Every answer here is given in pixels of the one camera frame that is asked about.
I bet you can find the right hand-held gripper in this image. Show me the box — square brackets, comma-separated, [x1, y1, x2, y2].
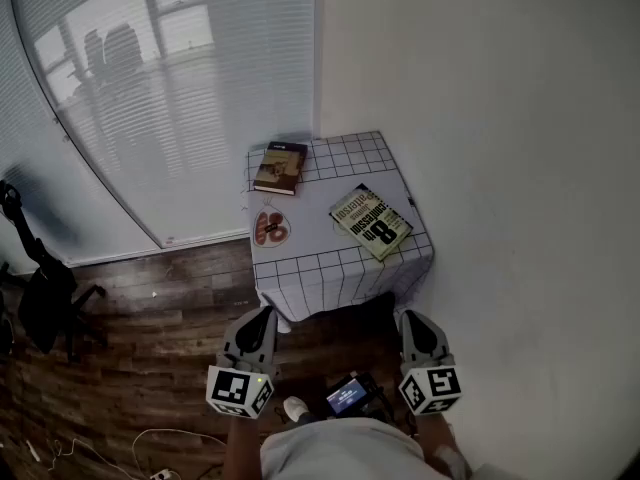
[398, 309, 464, 417]

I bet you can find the white checked tablecloth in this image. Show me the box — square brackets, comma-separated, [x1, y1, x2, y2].
[244, 130, 435, 334]

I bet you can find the white window blind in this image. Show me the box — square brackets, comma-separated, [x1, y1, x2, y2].
[0, 0, 319, 269]

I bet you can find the person's right forearm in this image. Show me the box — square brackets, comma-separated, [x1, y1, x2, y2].
[413, 410, 475, 480]

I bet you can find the white floor cable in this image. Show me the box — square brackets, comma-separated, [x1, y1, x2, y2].
[131, 427, 229, 480]

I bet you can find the dark high-back chair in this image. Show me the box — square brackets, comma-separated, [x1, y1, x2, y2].
[102, 22, 147, 88]

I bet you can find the black office chair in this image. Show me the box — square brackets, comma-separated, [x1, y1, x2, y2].
[0, 180, 109, 364]

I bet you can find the person's left forearm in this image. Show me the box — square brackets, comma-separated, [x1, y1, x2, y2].
[225, 411, 267, 480]

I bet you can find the pale green paperback book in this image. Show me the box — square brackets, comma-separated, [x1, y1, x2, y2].
[328, 182, 415, 263]

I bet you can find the black device with screen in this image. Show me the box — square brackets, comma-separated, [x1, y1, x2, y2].
[324, 371, 397, 422]

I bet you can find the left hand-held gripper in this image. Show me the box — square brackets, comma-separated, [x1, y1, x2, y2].
[205, 306, 279, 421]

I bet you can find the person's pale shirt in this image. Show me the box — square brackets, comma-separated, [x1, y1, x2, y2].
[259, 416, 526, 480]

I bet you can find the person's white shoe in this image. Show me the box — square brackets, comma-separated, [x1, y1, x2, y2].
[282, 396, 312, 424]

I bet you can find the dark brown hardcover book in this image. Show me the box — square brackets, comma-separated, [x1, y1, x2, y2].
[252, 140, 309, 197]

